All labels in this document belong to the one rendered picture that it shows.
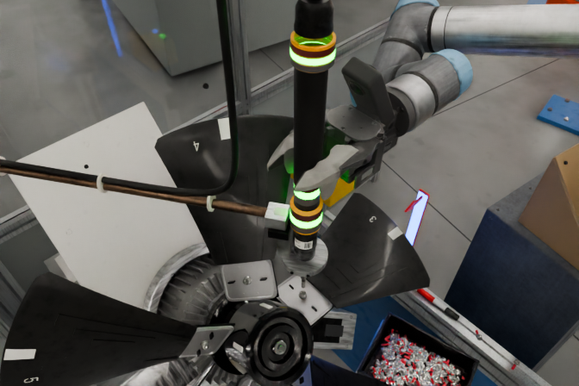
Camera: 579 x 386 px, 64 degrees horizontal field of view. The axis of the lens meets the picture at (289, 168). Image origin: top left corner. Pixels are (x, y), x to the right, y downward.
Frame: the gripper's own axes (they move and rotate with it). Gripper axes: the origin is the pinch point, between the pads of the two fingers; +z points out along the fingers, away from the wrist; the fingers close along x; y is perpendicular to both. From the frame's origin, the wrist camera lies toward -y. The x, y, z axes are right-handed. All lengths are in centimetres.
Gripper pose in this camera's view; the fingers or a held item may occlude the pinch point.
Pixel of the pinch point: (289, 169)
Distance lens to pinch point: 53.6
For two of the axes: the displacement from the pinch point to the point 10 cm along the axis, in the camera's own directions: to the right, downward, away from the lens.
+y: 0.0, 7.0, 7.1
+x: -6.8, -5.2, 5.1
